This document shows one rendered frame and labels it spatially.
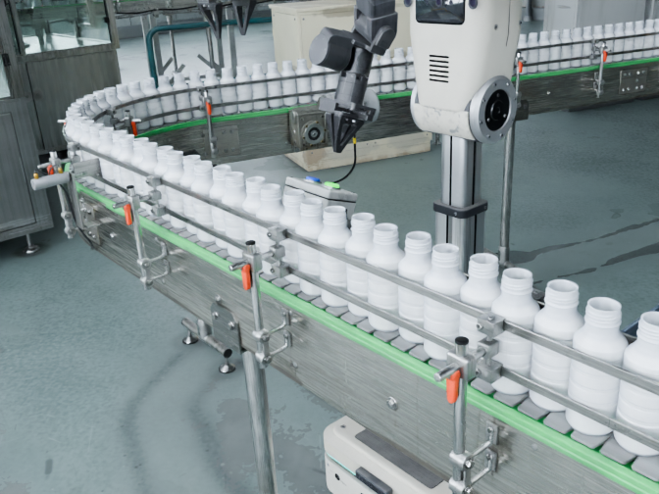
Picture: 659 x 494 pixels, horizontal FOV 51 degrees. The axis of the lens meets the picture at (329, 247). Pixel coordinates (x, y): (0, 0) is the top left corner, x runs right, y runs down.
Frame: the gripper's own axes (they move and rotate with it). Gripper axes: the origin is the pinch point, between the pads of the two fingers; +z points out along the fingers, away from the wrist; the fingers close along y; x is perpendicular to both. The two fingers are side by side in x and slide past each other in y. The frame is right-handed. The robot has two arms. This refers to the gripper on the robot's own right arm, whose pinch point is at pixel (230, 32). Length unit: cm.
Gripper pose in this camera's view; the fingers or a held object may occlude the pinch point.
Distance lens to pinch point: 156.3
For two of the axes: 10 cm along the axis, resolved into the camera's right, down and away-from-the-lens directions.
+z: 0.5, 9.2, 4.0
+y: -7.6, 2.9, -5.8
